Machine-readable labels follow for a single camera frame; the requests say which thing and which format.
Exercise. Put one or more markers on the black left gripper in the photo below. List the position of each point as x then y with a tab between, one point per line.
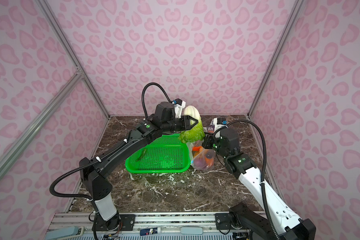
187	125

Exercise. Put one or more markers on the green cabbage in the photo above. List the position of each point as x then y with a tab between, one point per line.
196	133

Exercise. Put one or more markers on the orange carrot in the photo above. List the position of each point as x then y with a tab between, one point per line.
196	149

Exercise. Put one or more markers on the clear zip top bag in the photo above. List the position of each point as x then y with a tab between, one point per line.
199	154

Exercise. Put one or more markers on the purple red onion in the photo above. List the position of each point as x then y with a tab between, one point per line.
200	164

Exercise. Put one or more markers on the green cucumber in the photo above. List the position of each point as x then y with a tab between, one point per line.
141	155

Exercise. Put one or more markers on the orange toy pumpkin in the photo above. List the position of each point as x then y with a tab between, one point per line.
210	158

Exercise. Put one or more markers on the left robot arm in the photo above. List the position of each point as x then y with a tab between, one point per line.
94	172

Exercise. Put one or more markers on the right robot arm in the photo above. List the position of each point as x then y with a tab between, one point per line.
280	221

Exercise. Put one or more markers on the green plastic perforated basket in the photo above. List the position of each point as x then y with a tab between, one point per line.
166	154

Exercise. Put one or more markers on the grey oval pad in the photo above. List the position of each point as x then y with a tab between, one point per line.
192	230

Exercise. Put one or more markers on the blue white small battery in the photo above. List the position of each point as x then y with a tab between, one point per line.
150	231

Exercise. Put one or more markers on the grey teal device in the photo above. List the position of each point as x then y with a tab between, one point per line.
65	233

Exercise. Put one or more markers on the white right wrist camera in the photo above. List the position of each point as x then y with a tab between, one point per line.
222	121

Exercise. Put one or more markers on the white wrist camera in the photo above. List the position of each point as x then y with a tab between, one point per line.
222	121
179	106

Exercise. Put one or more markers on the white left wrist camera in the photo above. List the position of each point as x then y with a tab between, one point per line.
179	106

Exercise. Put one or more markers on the aluminium mounting rail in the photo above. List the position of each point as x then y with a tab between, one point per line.
216	226

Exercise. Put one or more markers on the right aluminium corner post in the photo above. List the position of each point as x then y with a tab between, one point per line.
296	11

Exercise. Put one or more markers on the aluminium corner frame post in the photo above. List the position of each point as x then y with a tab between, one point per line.
67	46

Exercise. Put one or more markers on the aluminium diagonal frame bar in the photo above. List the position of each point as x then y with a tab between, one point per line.
13	152

